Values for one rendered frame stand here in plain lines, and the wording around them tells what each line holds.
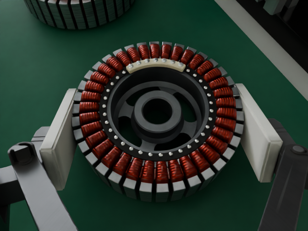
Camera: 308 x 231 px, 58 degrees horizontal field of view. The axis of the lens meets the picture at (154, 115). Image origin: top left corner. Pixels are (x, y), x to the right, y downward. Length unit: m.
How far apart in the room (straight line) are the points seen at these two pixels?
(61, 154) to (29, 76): 0.11
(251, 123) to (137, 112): 0.07
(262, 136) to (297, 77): 0.11
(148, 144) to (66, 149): 0.05
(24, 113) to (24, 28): 0.09
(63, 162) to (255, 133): 0.11
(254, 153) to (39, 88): 0.17
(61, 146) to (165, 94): 0.08
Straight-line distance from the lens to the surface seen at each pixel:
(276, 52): 0.28
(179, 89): 0.21
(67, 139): 0.17
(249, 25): 0.29
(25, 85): 0.25
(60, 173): 0.16
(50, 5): 0.26
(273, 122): 0.19
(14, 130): 0.23
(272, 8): 0.27
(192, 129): 0.20
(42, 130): 0.18
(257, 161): 0.17
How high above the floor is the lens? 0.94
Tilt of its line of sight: 62 degrees down
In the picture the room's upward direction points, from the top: 1 degrees clockwise
